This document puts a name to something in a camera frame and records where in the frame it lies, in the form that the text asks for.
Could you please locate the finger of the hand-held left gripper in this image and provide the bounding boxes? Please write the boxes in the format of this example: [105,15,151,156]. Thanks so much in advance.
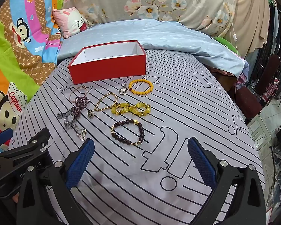
[0,127,14,151]
[0,128,51,167]

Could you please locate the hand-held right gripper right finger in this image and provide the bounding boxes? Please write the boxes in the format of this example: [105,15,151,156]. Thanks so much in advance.
[187,137,266,225]

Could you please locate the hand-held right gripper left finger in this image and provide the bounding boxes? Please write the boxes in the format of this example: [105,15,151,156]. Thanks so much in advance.
[16,139,95,225]

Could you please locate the silver flower chain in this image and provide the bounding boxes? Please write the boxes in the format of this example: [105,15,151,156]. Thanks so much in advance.
[72,124,87,141]

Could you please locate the silver metal link bracelet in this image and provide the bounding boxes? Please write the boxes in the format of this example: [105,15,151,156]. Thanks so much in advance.
[57,109,76,129]

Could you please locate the gold bead bracelet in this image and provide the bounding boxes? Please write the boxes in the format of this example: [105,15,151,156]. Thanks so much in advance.
[87,93,119,119]

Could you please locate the dark bead necklace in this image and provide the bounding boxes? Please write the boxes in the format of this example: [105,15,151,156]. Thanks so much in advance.
[70,96,89,119]

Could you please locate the thin gold bangle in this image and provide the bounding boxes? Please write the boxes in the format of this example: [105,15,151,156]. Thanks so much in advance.
[70,86,88,104]

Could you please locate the yellow chunky stone bracelet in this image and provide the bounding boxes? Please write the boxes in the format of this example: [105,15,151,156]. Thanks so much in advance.
[111,102,151,117]

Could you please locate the dark brown bead bracelet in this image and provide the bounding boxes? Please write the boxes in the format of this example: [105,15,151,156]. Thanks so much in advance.
[111,119,145,146]

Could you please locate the silver snowflake pendant necklace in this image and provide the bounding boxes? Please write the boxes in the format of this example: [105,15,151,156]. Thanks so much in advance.
[119,82,132,97]

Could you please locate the orange bead bracelet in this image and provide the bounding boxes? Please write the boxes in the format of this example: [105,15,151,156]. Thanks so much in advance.
[128,79,154,95]

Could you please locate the red cardboard box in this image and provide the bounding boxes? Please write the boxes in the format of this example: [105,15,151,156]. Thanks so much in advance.
[68,40,147,85]

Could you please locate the colourful cartoon monkey blanket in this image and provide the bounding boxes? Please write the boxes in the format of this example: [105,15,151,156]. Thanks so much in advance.
[0,0,68,134]

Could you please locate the dark red chair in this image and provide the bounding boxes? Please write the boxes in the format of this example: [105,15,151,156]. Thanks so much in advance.
[234,54,281,122]

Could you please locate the plaid cloth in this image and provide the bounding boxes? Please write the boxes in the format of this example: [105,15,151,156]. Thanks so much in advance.
[236,63,251,90]

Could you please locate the green cushion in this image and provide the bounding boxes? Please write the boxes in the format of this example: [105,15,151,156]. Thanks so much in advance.
[213,36,241,57]

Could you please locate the pink bunny pillow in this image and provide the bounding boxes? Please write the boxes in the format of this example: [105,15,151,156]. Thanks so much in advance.
[52,8,90,39]

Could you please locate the light blue quilt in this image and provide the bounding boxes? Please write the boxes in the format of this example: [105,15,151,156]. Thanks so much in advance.
[57,19,249,78]

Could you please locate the beige curtain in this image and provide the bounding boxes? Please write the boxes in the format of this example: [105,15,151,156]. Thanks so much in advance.
[225,0,272,57]

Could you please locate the hanging clothes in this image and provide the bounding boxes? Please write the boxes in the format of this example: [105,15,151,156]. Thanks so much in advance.
[265,0,281,99]

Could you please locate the grey floral quilt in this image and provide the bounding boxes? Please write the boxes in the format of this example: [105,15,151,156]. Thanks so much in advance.
[62,0,239,38]

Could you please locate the white cable with switch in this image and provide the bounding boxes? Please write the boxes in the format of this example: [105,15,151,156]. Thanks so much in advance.
[219,0,240,52]

